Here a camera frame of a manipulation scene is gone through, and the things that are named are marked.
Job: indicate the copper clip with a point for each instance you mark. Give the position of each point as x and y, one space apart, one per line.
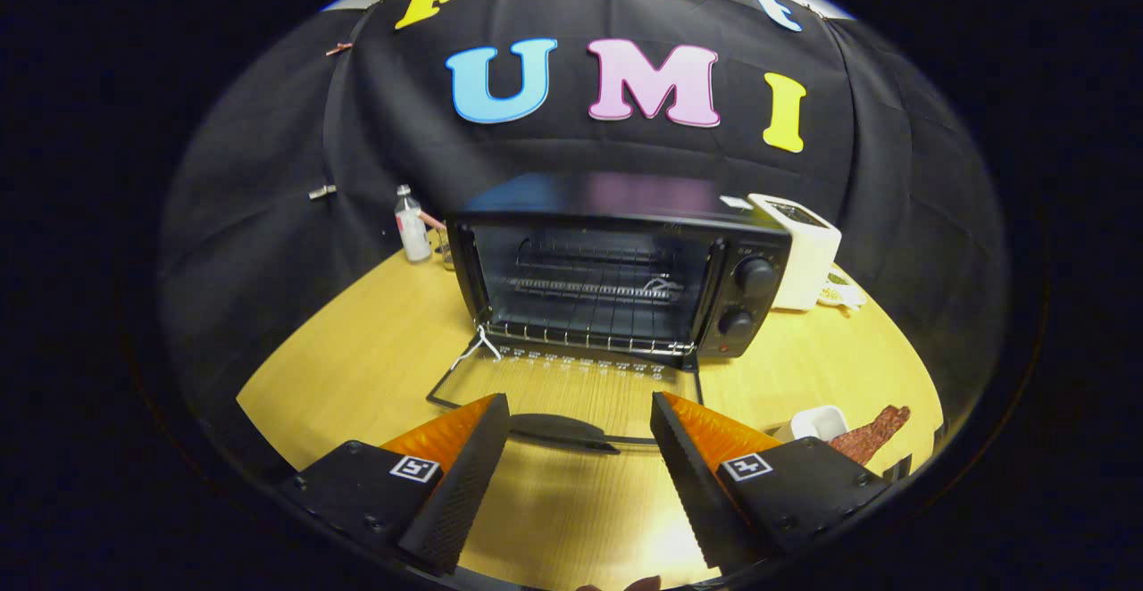
338 48

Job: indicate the pink stick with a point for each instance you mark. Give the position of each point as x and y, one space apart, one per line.
432 220

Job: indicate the brown meat strip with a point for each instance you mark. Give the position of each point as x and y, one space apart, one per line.
871 435

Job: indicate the small white dish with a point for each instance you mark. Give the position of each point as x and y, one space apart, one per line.
817 421

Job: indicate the white pop-up toaster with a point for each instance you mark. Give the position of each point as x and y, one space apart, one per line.
813 252

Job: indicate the patterned white plate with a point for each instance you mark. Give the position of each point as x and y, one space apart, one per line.
844 292

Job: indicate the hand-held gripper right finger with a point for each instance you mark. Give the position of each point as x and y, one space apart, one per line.
696 484

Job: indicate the small clear bottle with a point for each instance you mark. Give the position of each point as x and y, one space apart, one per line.
412 229

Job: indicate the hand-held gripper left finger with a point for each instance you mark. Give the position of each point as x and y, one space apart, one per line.
464 484

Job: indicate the black toaster oven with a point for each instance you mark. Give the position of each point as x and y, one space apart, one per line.
625 203

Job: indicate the silver clip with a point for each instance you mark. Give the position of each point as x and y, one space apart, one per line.
321 191

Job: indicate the clear glass cup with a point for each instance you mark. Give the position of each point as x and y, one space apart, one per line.
444 250

